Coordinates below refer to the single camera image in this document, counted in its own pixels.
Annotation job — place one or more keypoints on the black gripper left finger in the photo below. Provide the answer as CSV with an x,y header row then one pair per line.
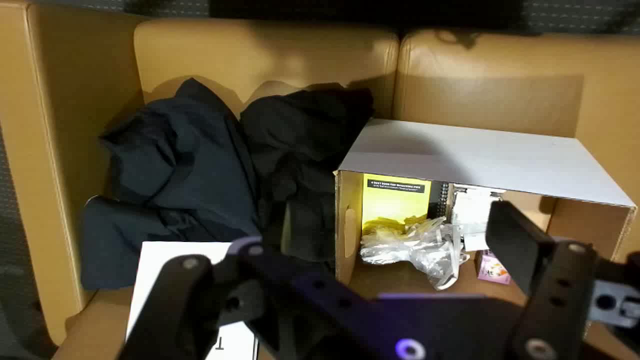
x,y
177,302

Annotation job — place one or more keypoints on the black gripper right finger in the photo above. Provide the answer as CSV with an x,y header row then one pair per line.
x,y
557,293

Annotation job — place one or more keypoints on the white plastic bag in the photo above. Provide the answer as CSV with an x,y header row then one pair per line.
x,y
417,252

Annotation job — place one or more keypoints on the white-sided cardboard box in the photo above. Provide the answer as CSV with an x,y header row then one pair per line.
x,y
480,157

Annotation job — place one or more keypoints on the brown cardboard box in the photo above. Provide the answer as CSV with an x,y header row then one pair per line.
x,y
267,57

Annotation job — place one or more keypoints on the white sign with text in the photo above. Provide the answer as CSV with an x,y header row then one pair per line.
x,y
150,267

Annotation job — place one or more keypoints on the small pink packet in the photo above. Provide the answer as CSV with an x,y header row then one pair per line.
x,y
493,270

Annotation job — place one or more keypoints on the white paper slip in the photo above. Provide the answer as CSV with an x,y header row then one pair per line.
x,y
473,216

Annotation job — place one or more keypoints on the dark navy garment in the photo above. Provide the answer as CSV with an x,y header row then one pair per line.
x,y
172,180

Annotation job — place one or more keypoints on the yellow package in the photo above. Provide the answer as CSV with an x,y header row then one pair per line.
x,y
393,197

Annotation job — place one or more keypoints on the black garment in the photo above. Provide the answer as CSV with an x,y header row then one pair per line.
x,y
300,142

